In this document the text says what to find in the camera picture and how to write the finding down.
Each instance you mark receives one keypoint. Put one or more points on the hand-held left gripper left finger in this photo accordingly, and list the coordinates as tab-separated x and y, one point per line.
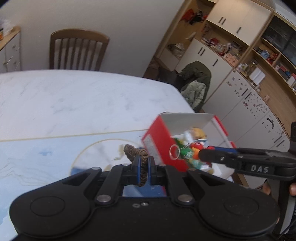
137	170

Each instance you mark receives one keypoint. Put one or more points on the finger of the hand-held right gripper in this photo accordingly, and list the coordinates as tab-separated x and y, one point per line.
215	157
225	149

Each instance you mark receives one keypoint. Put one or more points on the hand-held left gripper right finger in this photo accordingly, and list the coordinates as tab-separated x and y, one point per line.
151	170

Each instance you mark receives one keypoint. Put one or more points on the red shoe box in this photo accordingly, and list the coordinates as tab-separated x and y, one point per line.
159	143

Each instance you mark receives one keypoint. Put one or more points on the person's right hand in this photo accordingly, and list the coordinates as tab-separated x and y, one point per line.
267	188

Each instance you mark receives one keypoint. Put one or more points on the white cabinet with stickers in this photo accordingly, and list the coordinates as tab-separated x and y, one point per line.
249	111

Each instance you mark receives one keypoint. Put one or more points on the green jacket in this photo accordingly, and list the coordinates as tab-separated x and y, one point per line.
196	78

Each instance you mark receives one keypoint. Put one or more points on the blue printed table mat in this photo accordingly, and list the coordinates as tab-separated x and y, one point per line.
46	157

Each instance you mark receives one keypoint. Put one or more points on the dark chair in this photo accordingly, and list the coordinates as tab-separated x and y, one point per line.
167	76

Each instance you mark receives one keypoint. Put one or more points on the wooden slatted chair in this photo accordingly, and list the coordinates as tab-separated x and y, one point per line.
78	34

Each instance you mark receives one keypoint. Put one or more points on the wooden white sideboard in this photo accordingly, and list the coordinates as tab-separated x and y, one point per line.
10	51

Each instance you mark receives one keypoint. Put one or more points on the white wall cupboard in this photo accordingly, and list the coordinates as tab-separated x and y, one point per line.
233	16

